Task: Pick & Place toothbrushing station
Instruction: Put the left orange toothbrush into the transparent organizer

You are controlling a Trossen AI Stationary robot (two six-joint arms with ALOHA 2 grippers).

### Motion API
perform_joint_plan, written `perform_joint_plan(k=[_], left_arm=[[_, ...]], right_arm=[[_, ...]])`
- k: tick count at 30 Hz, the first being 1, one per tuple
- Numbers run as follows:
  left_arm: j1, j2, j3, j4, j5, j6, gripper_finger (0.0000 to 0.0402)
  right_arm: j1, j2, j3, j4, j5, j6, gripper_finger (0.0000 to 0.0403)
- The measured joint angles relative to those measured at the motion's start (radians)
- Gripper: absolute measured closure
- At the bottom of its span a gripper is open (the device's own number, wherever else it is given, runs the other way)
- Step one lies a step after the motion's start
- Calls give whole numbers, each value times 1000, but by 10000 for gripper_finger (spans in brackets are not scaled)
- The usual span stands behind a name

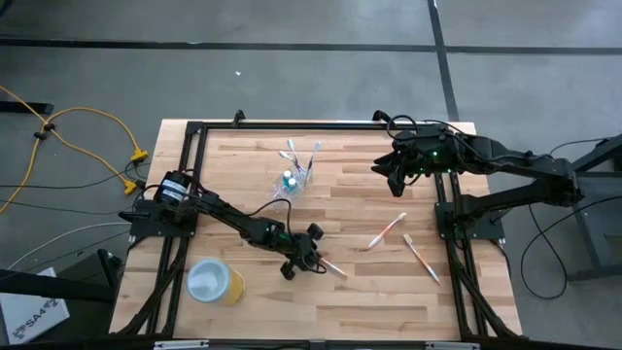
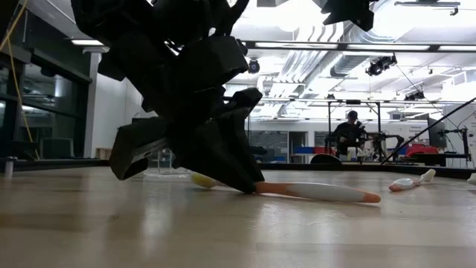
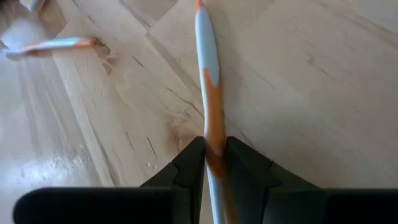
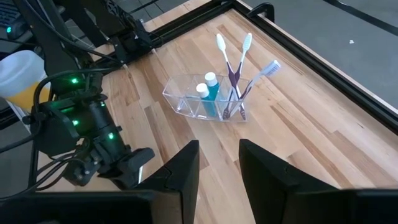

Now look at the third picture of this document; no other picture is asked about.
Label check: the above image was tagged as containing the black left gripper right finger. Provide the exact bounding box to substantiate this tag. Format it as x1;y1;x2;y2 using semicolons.
226;136;322;224

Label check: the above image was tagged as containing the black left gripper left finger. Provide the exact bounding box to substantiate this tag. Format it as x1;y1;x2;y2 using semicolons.
140;136;207;224

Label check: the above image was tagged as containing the orange white toothbrush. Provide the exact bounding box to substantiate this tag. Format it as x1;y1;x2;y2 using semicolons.
193;0;240;224
2;36;98;60

